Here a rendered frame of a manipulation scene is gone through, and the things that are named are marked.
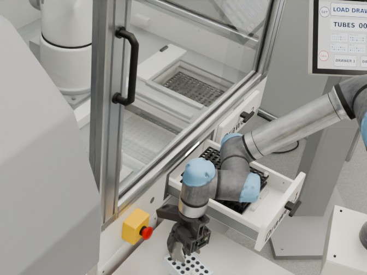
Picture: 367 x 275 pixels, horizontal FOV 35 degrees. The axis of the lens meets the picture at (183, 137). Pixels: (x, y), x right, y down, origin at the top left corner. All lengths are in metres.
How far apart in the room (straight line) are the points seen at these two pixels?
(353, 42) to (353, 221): 0.79
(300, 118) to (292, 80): 1.97
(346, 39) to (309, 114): 0.93
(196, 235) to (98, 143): 0.39
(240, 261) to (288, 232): 1.16
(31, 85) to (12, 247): 0.21
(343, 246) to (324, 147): 0.97
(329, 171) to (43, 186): 2.18
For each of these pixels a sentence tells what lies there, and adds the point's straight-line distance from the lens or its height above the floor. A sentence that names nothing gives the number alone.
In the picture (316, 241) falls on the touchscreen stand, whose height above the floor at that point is 0.03.
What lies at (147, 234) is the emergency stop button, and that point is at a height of 0.89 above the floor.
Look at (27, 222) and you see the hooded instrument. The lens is 0.78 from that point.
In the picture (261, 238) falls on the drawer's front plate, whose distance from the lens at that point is 1.71.
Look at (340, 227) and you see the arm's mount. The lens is 1.89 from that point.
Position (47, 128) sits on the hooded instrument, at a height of 1.64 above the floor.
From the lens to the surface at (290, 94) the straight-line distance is 3.51.
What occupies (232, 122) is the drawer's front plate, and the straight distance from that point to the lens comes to 2.06.
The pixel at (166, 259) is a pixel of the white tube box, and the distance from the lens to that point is 1.71.
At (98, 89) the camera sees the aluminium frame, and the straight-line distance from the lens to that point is 1.27.
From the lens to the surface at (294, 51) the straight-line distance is 3.39.
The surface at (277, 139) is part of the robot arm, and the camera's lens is 1.52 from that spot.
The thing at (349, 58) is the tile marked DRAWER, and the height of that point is 1.01.
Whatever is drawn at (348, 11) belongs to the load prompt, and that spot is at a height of 1.15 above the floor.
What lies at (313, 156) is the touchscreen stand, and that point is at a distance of 2.76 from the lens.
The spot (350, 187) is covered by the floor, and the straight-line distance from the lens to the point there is 3.36.
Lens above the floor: 2.13
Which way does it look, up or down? 39 degrees down
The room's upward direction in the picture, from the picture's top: 9 degrees clockwise
